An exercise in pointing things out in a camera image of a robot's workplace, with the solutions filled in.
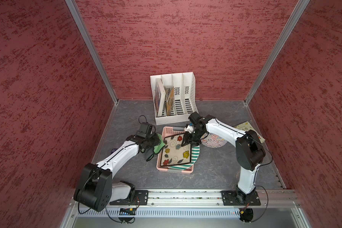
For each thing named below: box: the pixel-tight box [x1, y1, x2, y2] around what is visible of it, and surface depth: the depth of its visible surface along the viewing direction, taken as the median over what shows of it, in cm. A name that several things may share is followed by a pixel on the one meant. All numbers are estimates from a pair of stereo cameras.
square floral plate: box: [160, 133, 191, 167], surface depth 87 cm
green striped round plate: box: [167, 145, 200, 171], surface depth 81 cm
